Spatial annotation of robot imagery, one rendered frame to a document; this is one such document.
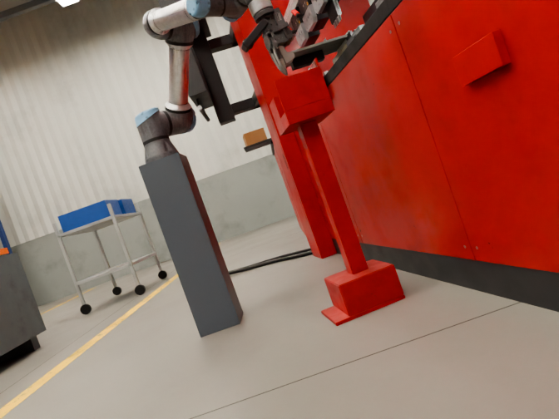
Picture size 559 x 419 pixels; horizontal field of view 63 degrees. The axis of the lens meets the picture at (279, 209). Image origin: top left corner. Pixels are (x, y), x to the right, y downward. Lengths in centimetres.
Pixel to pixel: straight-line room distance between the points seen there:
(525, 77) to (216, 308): 146
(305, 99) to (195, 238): 80
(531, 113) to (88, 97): 941
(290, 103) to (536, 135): 76
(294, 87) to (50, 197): 890
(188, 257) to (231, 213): 719
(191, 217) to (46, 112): 849
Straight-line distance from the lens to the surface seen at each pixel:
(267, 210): 909
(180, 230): 197
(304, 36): 250
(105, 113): 985
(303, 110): 150
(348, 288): 151
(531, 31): 99
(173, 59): 205
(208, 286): 198
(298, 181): 282
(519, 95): 105
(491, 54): 105
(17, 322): 368
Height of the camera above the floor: 46
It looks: 2 degrees down
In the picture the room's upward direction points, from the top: 20 degrees counter-clockwise
